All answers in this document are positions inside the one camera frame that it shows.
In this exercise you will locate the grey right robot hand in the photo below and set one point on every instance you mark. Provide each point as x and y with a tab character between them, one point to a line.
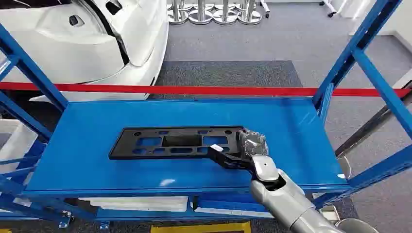
264	168

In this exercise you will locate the black plastic plate bracket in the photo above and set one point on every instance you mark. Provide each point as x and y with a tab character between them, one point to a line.
141	151

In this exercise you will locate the clear plastic film wrap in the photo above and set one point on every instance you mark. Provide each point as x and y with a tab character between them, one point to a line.
254	143

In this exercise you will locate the white plastic bin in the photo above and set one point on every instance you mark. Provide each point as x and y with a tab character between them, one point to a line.
135	204
225	214

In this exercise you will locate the small metal floor plate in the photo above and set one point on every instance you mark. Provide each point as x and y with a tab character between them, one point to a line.
330	214

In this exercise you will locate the yellow floor tape square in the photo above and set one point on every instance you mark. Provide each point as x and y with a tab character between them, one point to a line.
199	228

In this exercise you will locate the red barrier belt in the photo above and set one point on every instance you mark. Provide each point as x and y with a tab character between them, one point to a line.
193	90

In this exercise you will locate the white wheeled stand leg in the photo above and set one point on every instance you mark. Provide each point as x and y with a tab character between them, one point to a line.
330	11
265	9

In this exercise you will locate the white car body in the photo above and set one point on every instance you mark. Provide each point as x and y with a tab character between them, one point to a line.
80	48

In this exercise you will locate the white plastic crate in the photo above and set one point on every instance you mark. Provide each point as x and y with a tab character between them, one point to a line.
16	141

